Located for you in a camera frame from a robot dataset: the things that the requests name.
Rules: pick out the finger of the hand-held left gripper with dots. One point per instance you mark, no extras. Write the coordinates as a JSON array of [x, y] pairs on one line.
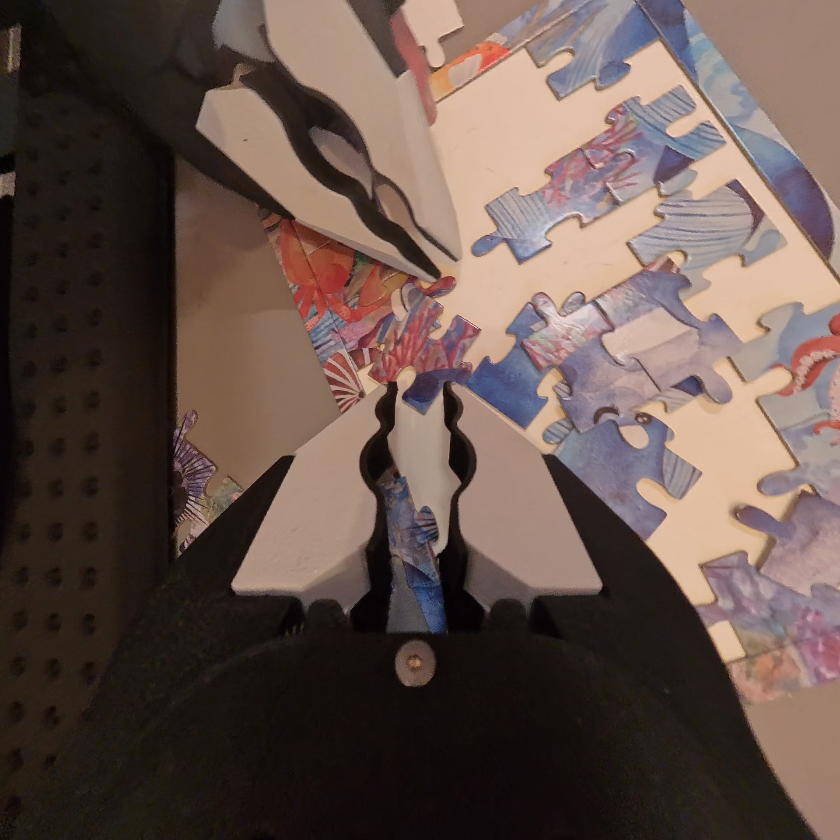
[[354, 65], [262, 151]]

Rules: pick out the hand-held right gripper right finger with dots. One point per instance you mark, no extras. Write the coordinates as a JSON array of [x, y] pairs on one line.
[[531, 525]]

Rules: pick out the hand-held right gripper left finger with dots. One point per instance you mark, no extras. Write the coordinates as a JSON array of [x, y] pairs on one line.
[[302, 525]]

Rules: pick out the ocean print puzzle board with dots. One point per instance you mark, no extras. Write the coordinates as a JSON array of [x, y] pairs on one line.
[[499, 131]]

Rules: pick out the red coral navy puzzle piece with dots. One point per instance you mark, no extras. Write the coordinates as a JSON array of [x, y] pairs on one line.
[[453, 348]]

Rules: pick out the person's left hand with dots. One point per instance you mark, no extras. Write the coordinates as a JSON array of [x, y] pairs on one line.
[[417, 65]]

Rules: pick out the white flipped puzzle piece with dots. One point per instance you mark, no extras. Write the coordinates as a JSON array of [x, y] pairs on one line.
[[433, 26]]

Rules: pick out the pile of loose puzzle pieces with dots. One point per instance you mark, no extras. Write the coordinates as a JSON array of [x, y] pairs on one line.
[[190, 459]]

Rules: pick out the black perforated pad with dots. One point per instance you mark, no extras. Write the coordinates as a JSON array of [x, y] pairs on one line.
[[85, 394]]

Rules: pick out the group of assembled puzzle pieces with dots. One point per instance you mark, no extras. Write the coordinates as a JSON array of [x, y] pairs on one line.
[[590, 170]]

